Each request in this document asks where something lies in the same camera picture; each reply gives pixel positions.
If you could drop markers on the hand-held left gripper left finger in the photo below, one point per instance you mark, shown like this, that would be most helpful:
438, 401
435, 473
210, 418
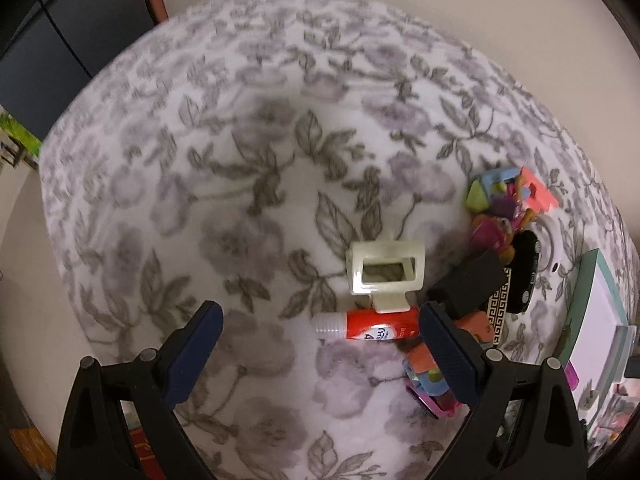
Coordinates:
195, 355

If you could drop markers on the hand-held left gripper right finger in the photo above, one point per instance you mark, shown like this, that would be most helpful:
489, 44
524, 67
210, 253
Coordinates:
450, 355

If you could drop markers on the cream hair claw clip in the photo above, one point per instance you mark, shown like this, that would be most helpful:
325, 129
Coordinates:
357, 280

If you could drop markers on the colourful toy with orange blocks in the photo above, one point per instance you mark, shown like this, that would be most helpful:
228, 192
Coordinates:
430, 385

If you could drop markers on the black patterned flat case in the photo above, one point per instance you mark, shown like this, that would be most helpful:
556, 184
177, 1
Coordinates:
500, 305

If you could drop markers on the black rectangular box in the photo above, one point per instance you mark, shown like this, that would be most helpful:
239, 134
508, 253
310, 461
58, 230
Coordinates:
470, 280

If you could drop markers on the red glue tube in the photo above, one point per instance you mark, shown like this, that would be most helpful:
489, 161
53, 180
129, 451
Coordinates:
370, 325

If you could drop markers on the black oblong remote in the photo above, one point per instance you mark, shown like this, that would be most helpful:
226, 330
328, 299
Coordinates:
525, 270

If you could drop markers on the pink toy figure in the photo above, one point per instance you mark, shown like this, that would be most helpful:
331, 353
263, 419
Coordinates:
487, 235

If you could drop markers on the teal and white box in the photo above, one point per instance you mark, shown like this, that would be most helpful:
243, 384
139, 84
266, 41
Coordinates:
595, 310

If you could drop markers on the colourful toy house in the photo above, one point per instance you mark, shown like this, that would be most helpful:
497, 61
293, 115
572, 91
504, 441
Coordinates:
495, 180

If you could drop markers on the floral grey white blanket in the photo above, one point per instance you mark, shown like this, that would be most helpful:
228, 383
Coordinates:
250, 110

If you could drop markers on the dark blue cabinet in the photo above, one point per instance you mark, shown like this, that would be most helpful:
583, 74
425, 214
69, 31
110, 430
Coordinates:
50, 35

